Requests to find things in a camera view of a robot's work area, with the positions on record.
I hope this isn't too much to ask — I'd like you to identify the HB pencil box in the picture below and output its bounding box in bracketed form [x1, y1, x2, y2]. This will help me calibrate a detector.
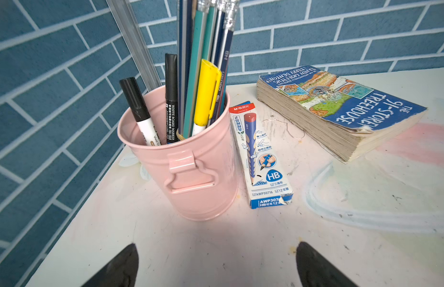
[229, 102, 294, 209]

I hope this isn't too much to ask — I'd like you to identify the aluminium corner post left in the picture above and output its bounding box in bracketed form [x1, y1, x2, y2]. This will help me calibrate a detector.
[106, 0, 162, 92]

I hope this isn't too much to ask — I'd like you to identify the blue Treehouse paperback book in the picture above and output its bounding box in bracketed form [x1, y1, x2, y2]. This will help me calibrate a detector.
[257, 65, 427, 162]

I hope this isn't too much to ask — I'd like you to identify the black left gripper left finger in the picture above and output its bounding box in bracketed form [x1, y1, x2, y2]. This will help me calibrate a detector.
[82, 243, 139, 287]

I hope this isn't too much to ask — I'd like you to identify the pink metal pencil bucket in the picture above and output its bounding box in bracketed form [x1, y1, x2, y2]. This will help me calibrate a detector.
[118, 86, 238, 221]

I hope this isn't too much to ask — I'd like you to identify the yellow highlighter pen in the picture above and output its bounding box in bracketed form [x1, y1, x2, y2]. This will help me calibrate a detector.
[192, 59, 222, 136]

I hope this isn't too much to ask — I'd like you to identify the black white whiteboard marker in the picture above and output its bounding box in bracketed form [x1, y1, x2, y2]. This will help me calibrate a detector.
[119, 77, 161, 146]

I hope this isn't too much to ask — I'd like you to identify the bundle of pencils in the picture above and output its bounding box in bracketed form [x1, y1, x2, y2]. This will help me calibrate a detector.
[177, 1, 239, 140]

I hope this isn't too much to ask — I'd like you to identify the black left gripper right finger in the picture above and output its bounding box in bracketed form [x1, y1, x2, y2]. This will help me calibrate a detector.
[296, 242, 357, 287]

